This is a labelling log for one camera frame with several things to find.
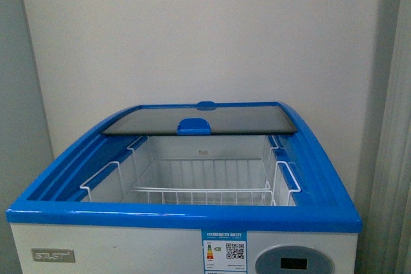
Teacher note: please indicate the sliding glass freezer lid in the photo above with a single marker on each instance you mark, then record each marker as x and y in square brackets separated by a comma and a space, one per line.
[204, 118]

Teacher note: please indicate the white blue chest freezer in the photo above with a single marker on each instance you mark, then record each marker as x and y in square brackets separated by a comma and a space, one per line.
[157, 238]

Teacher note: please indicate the blue energy label sticker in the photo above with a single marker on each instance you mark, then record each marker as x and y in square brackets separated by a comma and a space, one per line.
[224, 251]

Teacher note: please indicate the oval grey control panel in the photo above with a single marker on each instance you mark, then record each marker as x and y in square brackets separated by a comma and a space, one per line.
[293, 259]

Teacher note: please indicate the silver brand badge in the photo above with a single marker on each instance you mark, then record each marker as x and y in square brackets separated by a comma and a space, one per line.
[53, 255]

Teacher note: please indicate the grey vertical curtain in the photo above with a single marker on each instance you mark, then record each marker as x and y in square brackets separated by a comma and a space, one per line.
[383, 182]

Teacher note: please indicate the white wire freezer basket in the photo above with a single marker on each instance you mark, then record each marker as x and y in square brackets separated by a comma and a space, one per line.
[248, 170]

